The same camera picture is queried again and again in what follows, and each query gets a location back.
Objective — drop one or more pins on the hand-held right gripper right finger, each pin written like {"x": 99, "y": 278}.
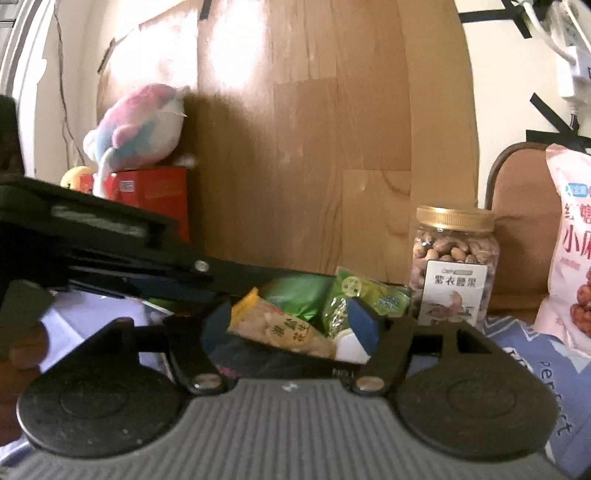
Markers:
{"x": 364, "y": 332}

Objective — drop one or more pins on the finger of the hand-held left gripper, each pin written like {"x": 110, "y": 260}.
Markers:
{"x": 231, "y": 279}
{"x": 175, "y": 287}

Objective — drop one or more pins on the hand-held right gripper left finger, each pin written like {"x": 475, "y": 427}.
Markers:
{"x": 214, "y": 323}

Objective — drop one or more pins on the bright green snack packet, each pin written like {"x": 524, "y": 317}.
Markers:
{"x": 341, "y": 304}

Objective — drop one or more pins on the pale green snack packet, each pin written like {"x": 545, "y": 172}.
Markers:
{"x": 300, "y": 295}

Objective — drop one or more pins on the yellow clear cracker bag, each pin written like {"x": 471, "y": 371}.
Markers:
{"x": 286, "y": 330}

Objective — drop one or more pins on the black printed cardboard box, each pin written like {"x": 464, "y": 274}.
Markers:
{"x": 277, "y": 360}

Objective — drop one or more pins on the person's left hand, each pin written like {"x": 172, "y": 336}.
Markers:
{"x": 27, "y": 350}

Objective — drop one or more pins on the yellow duck plush toy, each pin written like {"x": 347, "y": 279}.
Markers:
{"x": 78, "y": 179}

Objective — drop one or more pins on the red gift bag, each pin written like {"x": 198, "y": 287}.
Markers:
{"x": 157, "y": 194}

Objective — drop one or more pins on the clear nut jar gold lid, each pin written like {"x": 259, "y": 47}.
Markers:
{"x": 452, "y": 267}

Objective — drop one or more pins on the pastel plush toy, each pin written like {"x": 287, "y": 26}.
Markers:
{"x": 138, "y": 124}

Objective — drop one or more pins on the wooden board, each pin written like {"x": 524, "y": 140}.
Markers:
{"x": 300, "y": 138}

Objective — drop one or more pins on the blue printed blanket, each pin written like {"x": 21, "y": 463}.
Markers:
{"x": 540, "y": 378}

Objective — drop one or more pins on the brown chair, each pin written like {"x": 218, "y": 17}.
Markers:
{"x": 521, "y": 221}

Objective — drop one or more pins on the pink snack bag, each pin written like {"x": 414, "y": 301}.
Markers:
{"x": 572, "y": 249}

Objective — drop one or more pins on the black tape strip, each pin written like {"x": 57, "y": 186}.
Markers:
{"x": 554, "y": 124}
{"x": 503, "y": 16}

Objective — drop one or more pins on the white power strip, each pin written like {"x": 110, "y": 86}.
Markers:
{"x": 575, "y": 50}

